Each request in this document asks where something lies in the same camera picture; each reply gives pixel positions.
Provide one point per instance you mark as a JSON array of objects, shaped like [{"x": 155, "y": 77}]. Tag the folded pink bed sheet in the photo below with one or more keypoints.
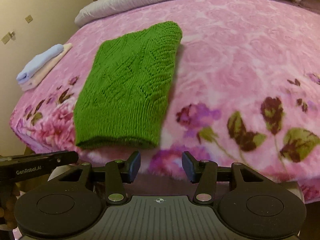
[{"x": 307, "y": 0}]

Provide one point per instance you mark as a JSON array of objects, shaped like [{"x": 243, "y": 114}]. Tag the small beige wall switch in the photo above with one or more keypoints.
[{"x": 29, "y": 18}]

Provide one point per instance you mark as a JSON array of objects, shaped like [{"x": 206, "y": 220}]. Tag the folded pale pink cloth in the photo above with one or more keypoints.
[{"x": 47, "y": 73}]

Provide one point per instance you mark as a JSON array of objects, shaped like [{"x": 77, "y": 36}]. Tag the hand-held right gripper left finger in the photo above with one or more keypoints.
[{"x": 135, "y": 166}]

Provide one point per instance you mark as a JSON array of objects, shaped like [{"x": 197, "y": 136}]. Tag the green knitted vest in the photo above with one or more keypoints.
[{"x": 130, "y": 87}]

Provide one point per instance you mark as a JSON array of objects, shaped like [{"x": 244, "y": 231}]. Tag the beige wall socket with plug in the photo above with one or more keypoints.
[{"x": 7, "y": 38}]

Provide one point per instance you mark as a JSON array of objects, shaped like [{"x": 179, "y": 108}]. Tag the folded light blue cloth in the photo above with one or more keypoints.
[{"x": 40, "y": 62}]

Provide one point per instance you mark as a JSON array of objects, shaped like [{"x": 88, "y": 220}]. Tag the person's left hand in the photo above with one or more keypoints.
[{"x": 7, "y": 212}]

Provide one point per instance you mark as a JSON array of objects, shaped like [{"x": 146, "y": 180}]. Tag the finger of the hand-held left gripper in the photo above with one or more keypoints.
[{"x": 65, "y": 158}]

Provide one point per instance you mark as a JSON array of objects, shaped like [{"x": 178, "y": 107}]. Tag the pink floral blanket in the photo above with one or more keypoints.
[{"x": 237, "y": 55}]

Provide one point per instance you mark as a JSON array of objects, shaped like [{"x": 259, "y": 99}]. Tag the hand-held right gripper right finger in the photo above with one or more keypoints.
[{"x": 188, "y": 166}]

